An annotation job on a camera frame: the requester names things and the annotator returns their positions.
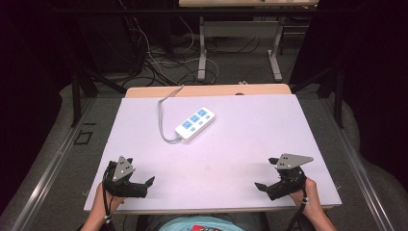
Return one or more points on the white table cover board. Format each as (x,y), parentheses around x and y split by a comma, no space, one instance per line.
(224,154)

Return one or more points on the person's light blue shirt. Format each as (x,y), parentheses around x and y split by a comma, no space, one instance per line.
(198,224)

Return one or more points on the wooden table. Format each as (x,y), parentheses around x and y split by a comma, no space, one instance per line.
(208,90)

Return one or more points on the person's left hand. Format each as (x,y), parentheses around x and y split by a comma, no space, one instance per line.
(100,200)

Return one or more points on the white power strip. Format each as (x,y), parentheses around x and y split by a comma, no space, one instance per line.
(194,124)

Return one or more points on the white desk with metal legs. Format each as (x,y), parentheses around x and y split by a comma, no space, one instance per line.
(240,29)

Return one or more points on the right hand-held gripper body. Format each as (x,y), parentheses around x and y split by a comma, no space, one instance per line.
(287,181)

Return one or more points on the aluminium floor rail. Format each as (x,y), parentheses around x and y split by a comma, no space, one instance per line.
(48,173)
(356,166)

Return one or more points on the black metal stand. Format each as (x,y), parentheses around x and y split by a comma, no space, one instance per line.
(336,96)
(77,96)

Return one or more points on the person's right hand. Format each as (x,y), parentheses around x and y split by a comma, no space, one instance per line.
(309,195)

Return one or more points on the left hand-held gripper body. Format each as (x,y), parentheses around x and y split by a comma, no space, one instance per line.
(123,187)

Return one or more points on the dark curtain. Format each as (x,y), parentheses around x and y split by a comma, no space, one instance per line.
(375,80)
(29,96)

